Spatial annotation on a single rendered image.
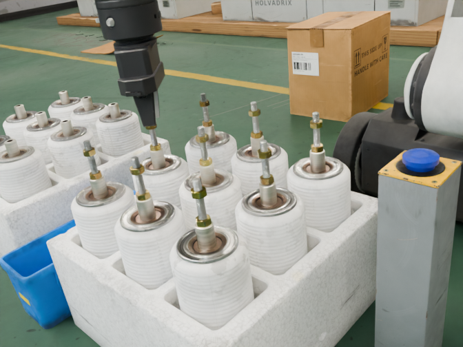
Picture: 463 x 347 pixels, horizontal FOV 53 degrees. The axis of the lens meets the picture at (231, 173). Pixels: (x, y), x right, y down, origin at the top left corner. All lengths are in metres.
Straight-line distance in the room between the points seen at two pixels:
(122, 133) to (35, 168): 0.20
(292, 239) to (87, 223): 0.30
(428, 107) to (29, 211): 0.72
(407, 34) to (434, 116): 1.83
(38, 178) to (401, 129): 0.72
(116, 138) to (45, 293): 0.37
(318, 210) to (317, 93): 0.95
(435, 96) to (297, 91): 0.93
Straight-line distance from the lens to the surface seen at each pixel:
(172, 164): 0.79
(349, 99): 1.56
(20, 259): 0.96
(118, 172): 1.04
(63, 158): 1.02
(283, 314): 0.61
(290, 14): 3.09
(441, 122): 0.79
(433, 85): 0.78
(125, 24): 0.70
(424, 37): 2.57
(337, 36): 1.53
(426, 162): 0.56
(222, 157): 0.83
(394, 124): 1.00
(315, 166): 0.71
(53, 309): 0.91
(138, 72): 0.71
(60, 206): 0.99
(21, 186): 0.98
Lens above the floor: 0.57
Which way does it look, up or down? 26 degrees down
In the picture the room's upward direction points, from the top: 8 degrees counter-clockwise
